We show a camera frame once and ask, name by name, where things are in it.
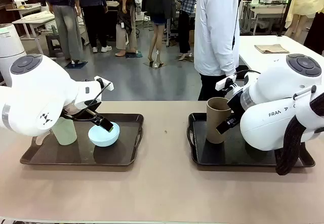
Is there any dark plastic stool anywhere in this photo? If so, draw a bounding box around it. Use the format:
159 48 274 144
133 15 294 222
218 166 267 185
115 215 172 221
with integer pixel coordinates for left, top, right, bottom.
46 33 63 58

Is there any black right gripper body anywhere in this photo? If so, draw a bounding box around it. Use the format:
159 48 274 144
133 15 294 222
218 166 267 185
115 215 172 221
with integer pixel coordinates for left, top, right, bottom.
226 90 248 121

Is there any beige cloth mat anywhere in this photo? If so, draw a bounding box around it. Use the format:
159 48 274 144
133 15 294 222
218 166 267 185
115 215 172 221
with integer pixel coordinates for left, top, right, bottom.
254 43 290 55

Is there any white round-cornered table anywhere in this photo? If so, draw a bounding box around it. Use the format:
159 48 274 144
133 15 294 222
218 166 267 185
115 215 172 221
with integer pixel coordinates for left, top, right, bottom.
237 34 324 76

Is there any white background desk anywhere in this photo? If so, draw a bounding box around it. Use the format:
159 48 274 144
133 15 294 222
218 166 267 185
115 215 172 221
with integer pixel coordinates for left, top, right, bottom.
11 10 57 56

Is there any light blue bowl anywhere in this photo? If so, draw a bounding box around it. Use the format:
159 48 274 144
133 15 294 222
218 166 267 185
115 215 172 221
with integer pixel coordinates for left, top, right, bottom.
88 121 120 148

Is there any black tripod pole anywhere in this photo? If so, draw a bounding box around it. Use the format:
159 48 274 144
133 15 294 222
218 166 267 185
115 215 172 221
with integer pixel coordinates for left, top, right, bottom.
276 0 297 38

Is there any person in black clothes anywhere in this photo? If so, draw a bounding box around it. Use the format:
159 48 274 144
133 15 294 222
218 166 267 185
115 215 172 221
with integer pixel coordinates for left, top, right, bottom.
77 0 113 54

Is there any dark brown plastic tray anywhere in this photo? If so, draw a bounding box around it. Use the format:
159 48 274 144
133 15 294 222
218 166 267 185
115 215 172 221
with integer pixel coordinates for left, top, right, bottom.
19 113 145 167

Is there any square mannequin base plate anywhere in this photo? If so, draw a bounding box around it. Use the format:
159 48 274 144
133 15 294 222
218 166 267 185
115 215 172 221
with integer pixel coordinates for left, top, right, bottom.
142 59 167 69

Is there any white cylindrical air purifier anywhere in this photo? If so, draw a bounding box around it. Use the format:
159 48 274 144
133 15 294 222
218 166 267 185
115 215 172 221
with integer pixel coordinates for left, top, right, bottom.
0 23 26 87

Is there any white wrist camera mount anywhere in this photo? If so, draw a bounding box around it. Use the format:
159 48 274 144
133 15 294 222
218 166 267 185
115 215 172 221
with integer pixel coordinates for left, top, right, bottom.
94 76 114 92
215 74 238 95

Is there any grey background workbench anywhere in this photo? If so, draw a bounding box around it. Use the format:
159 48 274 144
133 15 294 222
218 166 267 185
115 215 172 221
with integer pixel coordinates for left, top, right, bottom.
246 0 290 36

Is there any tall brown cup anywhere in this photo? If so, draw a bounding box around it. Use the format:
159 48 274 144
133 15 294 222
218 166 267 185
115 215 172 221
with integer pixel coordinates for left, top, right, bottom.
206 97 233 144

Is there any person in grey trousers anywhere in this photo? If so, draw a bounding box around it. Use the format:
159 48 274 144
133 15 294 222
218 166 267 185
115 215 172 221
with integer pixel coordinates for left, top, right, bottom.
37 0 85 61

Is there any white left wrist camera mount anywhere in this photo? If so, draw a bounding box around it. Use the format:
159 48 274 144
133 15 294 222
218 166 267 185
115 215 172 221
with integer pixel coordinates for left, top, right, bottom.
94 76 114 92

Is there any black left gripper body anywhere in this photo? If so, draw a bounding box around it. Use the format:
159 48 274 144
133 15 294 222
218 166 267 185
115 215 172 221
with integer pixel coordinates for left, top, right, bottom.
61 100 104 124

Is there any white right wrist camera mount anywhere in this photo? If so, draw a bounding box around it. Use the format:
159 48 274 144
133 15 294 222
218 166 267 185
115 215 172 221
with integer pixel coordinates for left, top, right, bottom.
215 74 238 95

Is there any person in plaid shirt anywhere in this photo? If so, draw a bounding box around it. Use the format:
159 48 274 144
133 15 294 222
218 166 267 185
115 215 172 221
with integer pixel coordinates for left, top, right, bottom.
176 0 197 61

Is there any black plastic tray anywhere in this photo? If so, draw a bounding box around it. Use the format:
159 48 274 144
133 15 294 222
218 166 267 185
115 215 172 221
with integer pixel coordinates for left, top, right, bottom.
186 112 316 168

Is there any mannequin with black jacket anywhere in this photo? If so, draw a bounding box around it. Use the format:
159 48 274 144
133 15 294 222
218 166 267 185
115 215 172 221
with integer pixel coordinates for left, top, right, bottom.
141 0 176 68

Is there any person in white coat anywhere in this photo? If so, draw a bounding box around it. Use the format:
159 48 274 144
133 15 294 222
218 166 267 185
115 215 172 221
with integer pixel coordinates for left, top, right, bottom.
193 0 240 101

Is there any pale green plastic cup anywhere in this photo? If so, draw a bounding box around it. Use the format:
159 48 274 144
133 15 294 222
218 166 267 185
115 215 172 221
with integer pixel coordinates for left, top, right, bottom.
51 116 77 146

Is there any mannequin with tan trousers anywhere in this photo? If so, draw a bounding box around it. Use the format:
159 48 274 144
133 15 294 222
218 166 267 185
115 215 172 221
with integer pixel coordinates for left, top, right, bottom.
113 0 143 58

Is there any thin black cable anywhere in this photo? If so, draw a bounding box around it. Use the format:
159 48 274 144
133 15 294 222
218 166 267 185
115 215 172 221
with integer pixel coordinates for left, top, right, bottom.
83 81 112 115

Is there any black braided cable bundle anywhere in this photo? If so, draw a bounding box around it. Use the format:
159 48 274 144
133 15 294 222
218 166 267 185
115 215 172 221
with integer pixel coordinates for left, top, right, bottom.
275 98 324 176

